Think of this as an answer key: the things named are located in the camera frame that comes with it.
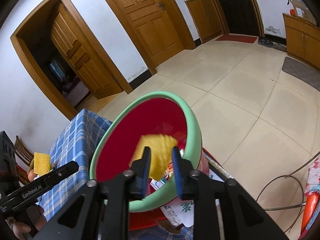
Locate person's left hand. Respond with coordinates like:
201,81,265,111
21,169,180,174
12,205,47,240

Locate baby doll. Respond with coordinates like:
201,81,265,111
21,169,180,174
27,169,38,182

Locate wooden chair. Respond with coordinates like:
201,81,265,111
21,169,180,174
14,136,34,166

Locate orange floral object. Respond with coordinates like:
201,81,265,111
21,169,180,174
299,157,319,239

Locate blue plaid tablecloth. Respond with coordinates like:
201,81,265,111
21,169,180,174
38,109,112,220

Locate red bin green rim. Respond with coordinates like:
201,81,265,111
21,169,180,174
89,90,209,213

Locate grey floor mat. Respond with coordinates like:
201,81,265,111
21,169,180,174
282,57,320,91

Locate open wooden door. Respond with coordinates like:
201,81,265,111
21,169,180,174
50,2,123,99

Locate shoes by door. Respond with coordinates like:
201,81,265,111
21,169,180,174
258,36,287,52

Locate red doormat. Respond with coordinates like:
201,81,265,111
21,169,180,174
216,34,257,44

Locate wooden cabinet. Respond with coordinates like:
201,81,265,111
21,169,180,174
283,14,320,69

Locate dark entrance door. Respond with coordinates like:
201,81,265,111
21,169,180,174
219,0,259,36

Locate closed wooden door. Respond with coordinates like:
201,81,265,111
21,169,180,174
115,0,183,66

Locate floor cable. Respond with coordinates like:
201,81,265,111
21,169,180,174
256,152,320,233

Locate wooden wall panel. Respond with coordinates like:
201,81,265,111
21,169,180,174
185,0,223,43

